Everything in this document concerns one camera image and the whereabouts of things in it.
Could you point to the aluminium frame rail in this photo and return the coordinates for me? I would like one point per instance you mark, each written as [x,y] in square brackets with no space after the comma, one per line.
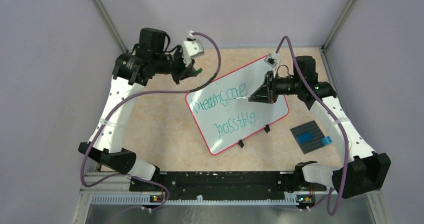
[370,208]

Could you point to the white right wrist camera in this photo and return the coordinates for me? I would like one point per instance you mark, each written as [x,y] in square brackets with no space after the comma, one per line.
[273,60]

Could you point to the black whiteboard clip lower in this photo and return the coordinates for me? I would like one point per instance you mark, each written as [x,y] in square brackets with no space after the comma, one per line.
[241,143]

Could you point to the light blue lego brick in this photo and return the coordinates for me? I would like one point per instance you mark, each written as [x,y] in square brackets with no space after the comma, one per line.
[326,141]

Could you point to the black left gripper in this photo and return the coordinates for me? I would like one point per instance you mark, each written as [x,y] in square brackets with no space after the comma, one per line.
[184,72]

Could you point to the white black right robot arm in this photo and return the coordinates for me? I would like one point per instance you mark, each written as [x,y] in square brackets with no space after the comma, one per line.
[364,170]

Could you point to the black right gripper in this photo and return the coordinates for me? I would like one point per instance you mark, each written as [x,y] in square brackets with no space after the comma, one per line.
[267,93]

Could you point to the red-edged whiteboard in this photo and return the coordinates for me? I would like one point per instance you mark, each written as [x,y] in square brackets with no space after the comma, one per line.
[221,119]

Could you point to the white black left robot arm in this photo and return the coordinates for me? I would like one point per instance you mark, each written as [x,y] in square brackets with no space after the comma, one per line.
[132,71]

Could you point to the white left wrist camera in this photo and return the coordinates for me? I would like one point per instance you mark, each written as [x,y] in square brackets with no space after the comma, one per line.
[192,48]

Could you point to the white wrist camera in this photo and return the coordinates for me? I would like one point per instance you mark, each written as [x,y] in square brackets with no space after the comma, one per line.
[192,48]
[273,60]

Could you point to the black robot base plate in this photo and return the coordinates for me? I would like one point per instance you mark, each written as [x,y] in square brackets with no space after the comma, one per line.
[220,186]

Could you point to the blue lego brick on plate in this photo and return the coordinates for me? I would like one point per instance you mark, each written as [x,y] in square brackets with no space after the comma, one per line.
[304,137]

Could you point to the white slotted cable duct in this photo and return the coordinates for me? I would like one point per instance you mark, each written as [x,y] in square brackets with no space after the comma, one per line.
[148,200]

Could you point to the black whiteboard clip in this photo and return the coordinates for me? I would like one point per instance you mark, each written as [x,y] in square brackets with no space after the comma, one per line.
[267,128]
[241,143]

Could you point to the black whiteboard clip upper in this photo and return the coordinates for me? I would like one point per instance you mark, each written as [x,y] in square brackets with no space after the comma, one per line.
[267,128]

